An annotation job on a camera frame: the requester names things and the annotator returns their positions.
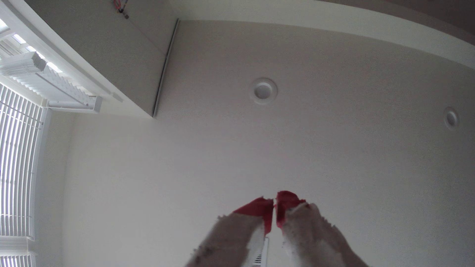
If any recessed ceiling light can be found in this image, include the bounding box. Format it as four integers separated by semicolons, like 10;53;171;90
443;107;460;130
250;77;278;104

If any white window frame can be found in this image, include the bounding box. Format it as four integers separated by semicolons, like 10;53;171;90
0;0;124;104

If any grey ceiling track rail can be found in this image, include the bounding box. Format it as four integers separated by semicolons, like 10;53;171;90
151;19;181;118

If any long white window blind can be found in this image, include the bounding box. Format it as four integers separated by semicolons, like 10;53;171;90
0;83;47;240

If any raised white window blind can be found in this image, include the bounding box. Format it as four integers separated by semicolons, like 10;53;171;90
0;22;103;113

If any white fuzzy red-tipped gripper finger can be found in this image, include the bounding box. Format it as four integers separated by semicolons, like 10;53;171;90
276;190;371;267
185;197;275;267

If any white ceiling air vent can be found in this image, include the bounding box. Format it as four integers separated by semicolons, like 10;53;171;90
252;237;269;267

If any red hanging wire clip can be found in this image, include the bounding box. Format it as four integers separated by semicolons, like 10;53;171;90
112;0;130;20

